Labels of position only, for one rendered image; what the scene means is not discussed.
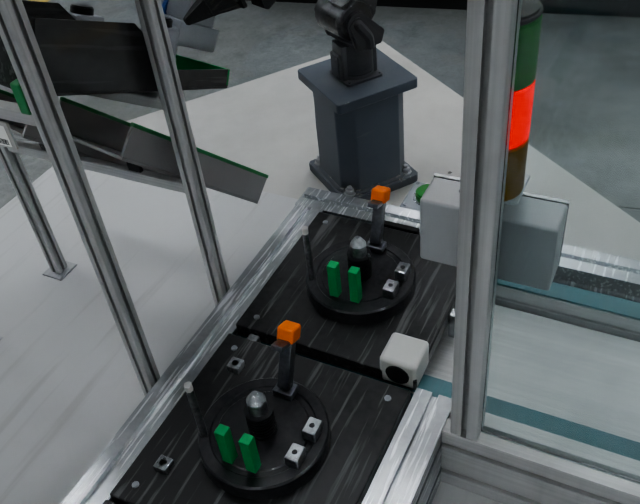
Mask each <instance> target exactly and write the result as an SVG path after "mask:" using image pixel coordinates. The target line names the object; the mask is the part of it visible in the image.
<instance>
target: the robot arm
mask: <svg viewBox="0 0 640 504"><path fill-rule="evenodd" d="M168 1H169V0H164V1H163V3H162V8H163V12H164V14H167V13H166V10H167V6H168ZM245 1H246V0H196V1H195V2H194V4H193V5H192V6H191V7H190V9H189V10H188V12H187V13H186V15H185V16H184V18H183V20H184V22H185V23H186V25H192V24H194V23H197V22H200V21H203V20H205V19H208V18H211V17H213V16H216V15H219V14H222V13H225V12H229V11H232V10H235V9H239V8H243V9H245V8H246V7H247V3H246V2H245ZM275 2H276V0H251V3H252V4H253V5H256V6H259V7H262V8H265V9H270V7H271V6H272V5H273V4H274V3H275ZM376 5H377V0H318V1H317V3H316V5H315V8H314V10H315V18H316V22H317V23H318V25H319V26H320V27H322V28H324V30H325V32H326V34H327V35H329V36H332V37H333V38H335V39H334V40H332V49H333V50H332V51H331V52H330V57H331V68H332V69H330V73H331V74H332V75H333V76H335V77H336V78H337V79H338V80H339V81H341V82H342V83H343V84H344V85H345V86H347V87H352V86H355V85H358V84H361V83H364V82H367V81H370V80H372V79H375V78H378V77H381V76H383V73H382V72H381V71H380V70H379V69H377V51H376V45H377V44H379V43H381V42H382V38H383V34H384V29H383V28H382V27H381V26H379V25H378V24H377V23H375V22H374V21H373V20H372V18H373V16H374V14H375V12H376Z"/></svg>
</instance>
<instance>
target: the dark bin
mask: <svg viewBox="0 0 640 504"><path fill-rule="evenodd" d="M22 2H23V5H24V8H25V10H26V13H27V16H28V18H29V21H30V24H31V27H32V29H33V32H34V35H35V37H36V40H37V43H38V46H39V48H40V51H41V54H42V56H43V59H44V62H45V65H46V67H47V70H48V73H49V76H50V78H51V81H52V84H53V86H54V89H55V92H56V95H57V96H71V95H93V94H115V93H137V92H158V89H157V85H156V81H155V77H154V73H153V70H152V66H151V62H150V58H149V55H148V51H147V47H146V43H145V40H144V36H143V32H142V31H141V30H140V29H139V28H138V27H137V25H136V24H135V23H125V22H106V21H86V20H76V19H75V18H74V17H73V16H72V15H71V14H69V13H68V12H67V11H66V10H65V9H64V8H63V7H62V6H61V5H60V4H59V3H53V2H40V1H26V0H22ZM176 66H177V70H178V74H179V78H180V82H181V87H182V90H203V89H225V88H227V86H228V80H229V72H230V69H226V68H223V67H219V66H216V65H212V64H209V63H205V62H202V61H198V60H195V59H191V58H188V57H184V56H181V55H177V54H176ZM15 79H17V76H16V74H15V71H14V69H13V66H12V64H11V61H10V59H9V56H8V54H7V51H6V49H5V46H4V44H3V41H2V39H1V36H0V85H2V86H5V87H8V88H10V89H11V87H10V83H11V82H12V81H14V80H15Z"/></svg>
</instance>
